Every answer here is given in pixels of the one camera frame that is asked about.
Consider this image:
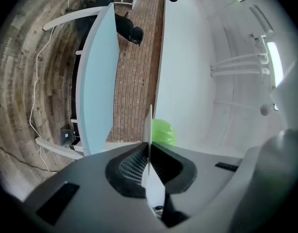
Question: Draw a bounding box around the black coat on rack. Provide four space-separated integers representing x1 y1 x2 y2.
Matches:
114 13 144 47

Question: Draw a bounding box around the white desk with blue panel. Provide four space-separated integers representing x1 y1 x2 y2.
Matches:
35 2 122 160

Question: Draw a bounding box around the white ceiling pipe bundle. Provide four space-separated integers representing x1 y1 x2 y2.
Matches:
210 53 270 77

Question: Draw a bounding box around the white round ceiling sensor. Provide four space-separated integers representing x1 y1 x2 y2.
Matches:
260 104 271 117

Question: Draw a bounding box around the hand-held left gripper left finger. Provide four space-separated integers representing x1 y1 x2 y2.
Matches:
22 141 164 233

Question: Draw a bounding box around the small black floor box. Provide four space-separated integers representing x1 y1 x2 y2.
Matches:
60 129 75 146

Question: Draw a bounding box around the white floor cable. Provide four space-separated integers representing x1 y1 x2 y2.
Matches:
29 0 78 172

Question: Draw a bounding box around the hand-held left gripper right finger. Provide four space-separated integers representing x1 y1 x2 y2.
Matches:
151 141 244 228

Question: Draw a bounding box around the green cabbage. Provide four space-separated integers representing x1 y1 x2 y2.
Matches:
152 119 176 147

